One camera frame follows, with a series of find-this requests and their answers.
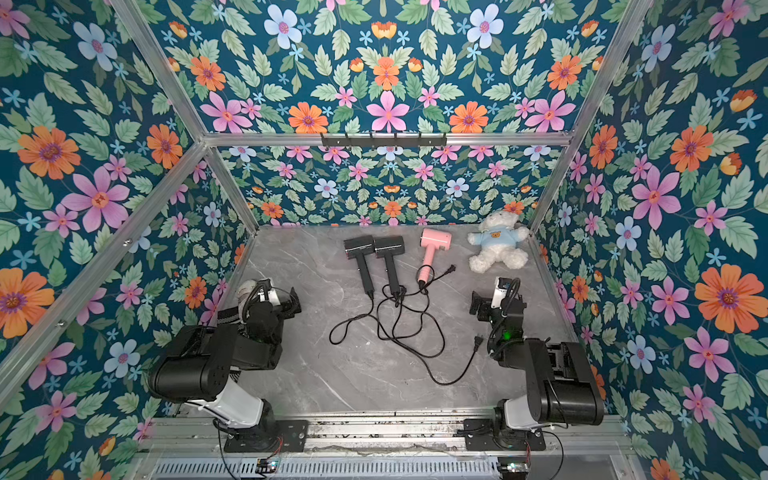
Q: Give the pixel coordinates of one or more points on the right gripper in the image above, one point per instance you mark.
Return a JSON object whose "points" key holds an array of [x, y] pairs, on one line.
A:
{"points": [[480, 306]]}

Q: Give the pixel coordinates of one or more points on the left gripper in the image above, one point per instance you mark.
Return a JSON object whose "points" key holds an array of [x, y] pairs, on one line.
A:
{"points": [[287, 311]]}

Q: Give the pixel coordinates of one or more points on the dark grey hair dryer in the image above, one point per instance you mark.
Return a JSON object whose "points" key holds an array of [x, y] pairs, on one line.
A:
{"points": [[387, 248], [359, 248]]}

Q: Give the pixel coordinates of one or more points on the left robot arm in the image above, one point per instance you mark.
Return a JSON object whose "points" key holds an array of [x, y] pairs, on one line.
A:
{"points": [[201, 365]]}

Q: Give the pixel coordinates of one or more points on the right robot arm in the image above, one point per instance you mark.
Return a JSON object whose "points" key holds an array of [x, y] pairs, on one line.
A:
{"points": [[560, 388]]}

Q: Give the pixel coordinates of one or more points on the pink hair dryer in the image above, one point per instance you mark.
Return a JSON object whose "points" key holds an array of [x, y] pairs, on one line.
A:
{"points": [[431, 241]]}

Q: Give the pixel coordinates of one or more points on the rolled beige cloth bundle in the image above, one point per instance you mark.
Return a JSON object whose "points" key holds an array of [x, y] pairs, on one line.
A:
{"points": [[243, 293]]}

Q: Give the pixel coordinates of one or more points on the white teddy bear blue shirt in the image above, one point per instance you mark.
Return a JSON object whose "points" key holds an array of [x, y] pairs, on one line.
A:
{"points": [[499, 238]]}

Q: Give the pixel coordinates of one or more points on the small green circuit board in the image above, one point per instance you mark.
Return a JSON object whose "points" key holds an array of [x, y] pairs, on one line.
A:
{"points": [[267, 466]]}

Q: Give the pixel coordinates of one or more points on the white slotted vent strip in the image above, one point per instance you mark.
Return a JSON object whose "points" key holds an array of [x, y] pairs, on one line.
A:
{"points": [[332, 468]]}

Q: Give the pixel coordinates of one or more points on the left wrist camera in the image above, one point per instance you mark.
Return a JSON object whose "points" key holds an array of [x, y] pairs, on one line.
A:
{"points": [[267, 293]]}

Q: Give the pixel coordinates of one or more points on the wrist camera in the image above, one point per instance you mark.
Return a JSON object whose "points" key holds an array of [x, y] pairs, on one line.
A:
{"points": [[267, 293], [502, 287]]}

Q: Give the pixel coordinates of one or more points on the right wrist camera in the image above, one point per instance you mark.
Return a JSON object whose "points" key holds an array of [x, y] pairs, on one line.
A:
{"points": [[502, 287]]}

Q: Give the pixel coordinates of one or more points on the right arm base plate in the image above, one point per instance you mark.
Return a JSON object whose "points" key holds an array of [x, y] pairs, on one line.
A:
{"points": [[484, 434]]}

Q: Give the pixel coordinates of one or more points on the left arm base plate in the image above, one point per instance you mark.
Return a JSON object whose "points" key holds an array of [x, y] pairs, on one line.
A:
{"points": [[286, 436]]}

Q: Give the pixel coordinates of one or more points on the black hook rail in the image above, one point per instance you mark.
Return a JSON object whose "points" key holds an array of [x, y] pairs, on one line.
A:
{"points": [[370, 140]]}

